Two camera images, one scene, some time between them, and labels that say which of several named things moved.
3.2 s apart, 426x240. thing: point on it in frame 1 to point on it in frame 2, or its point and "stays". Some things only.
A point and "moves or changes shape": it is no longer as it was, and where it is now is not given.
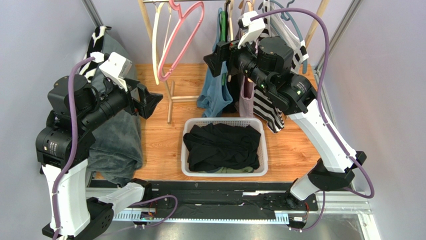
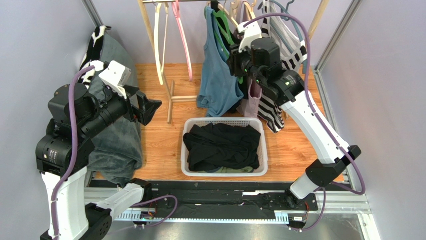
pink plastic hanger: x=177 y=7 moves or changes shape
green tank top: x=228 y=170 stays
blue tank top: x=214 y=94 moves or changes shape
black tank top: x=235 y=83 to x=222 y=31
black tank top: x=224 y=145 stays
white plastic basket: x=191 y=124 stays
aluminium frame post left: x=93 y=13 stays
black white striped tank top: x=266 y=106 stays
